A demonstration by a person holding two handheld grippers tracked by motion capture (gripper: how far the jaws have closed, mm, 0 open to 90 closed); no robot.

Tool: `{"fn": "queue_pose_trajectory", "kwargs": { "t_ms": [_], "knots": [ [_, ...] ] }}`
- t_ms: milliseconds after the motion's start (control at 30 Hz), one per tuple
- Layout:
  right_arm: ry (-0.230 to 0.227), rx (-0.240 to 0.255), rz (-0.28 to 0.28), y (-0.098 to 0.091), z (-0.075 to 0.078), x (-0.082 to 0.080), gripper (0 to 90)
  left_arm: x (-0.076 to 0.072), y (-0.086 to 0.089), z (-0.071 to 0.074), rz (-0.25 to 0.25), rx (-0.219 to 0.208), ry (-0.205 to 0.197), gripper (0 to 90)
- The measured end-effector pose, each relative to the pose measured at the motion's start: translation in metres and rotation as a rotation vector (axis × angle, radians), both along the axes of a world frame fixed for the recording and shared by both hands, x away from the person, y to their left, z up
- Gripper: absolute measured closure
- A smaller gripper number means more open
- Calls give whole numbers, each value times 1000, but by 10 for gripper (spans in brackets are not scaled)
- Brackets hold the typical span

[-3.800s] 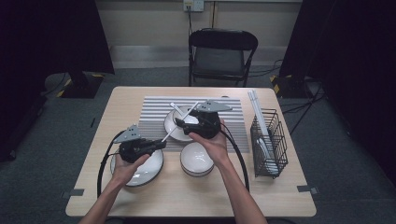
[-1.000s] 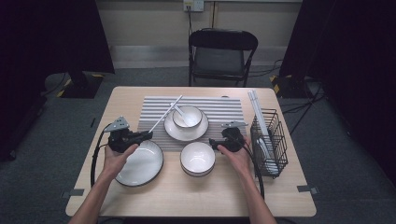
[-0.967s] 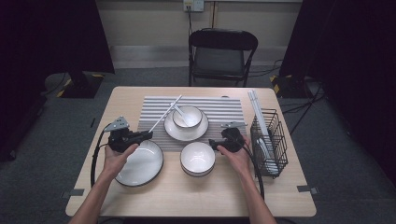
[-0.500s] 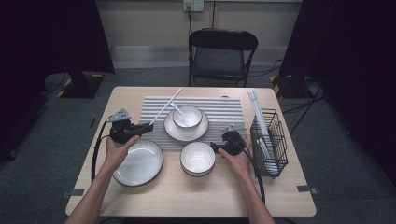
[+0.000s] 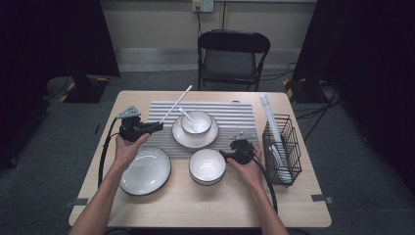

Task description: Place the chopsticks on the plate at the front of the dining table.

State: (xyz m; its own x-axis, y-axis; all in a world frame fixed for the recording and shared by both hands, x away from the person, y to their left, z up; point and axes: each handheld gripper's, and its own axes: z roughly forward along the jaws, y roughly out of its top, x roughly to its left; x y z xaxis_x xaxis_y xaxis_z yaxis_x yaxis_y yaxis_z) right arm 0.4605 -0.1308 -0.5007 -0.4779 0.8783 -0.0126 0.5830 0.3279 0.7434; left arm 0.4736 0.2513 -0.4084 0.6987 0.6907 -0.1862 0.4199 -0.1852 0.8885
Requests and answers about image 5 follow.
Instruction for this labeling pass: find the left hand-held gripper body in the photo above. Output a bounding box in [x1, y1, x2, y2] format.
[116, 105, 149, 143]

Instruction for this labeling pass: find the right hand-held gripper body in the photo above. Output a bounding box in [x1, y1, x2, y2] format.
[229, 131, 256, 165]

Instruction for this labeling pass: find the black wire basket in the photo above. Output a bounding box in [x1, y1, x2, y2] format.
[261, 113, 302, 188]

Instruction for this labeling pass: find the long white chopstick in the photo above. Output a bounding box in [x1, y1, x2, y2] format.
[160, 84, 194, 124]

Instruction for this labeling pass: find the white ceramic spoon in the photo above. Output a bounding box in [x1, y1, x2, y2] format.
[268, 144, 294, 184]
[177, 107, 203, 133]

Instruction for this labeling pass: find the white plate dark rim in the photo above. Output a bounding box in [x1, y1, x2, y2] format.
[118, 145, 172, 197]
[171, 112, 220, 150]

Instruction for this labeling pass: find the white bowl brown rim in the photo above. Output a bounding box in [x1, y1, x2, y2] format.
[191, 175, 226, 187]
[180, 111, 213, 135]
[189, 148, 227, 184]

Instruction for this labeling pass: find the person's right hand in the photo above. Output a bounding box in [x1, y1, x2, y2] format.
[227, 145, 266, 191]

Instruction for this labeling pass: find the person's left hand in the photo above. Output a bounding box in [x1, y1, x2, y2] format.
[114, 132, 152, 173]

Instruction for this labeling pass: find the grey striped placemat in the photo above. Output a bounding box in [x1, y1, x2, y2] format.
[146, 100, 263, 161]

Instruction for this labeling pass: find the bundle of white chopsticks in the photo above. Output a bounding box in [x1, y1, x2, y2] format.
[259, 93, 287, 148]

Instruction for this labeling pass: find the black stand base yellow tape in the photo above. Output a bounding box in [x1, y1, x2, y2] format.
[283, 77, 329, 105]
[59, 72, 110, 105]

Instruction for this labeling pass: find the round grey stand base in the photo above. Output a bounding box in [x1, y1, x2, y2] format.
[46, 75, 76, 101]

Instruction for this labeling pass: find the grey floor tape piece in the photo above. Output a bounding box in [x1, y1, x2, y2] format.
[310, 194, 335, 206]
[64, 197, 89, 210]

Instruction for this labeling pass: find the black folding chair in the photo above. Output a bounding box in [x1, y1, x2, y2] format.
[197, 28, 272, 92]

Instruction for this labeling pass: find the black curtain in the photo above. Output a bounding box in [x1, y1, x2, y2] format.
[292, 0, 415, 197]
[0, 0, 120, 170]

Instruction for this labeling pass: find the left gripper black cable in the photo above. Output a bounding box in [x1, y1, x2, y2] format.
[97, 117, 122, 190]

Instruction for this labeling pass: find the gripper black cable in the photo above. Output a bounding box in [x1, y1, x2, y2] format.
[97, 117, 122, 190]
[249, 155, 279, 215]

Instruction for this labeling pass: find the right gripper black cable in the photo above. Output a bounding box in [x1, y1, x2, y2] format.
[249, 155, 279, 215]

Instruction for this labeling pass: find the black floor cable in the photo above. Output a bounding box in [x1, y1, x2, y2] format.
[259, 61, 298, 82]
[295, 82, 342, 143]

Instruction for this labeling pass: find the black power cable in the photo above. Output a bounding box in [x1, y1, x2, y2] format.
[195, 5, 204, 38]

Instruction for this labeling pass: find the thin vertical wall conduit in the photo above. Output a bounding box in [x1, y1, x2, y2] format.
[220, 1, 227, 31]

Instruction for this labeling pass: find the white wall outlet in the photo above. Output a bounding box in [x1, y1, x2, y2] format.
[191, 0, 214, 14]

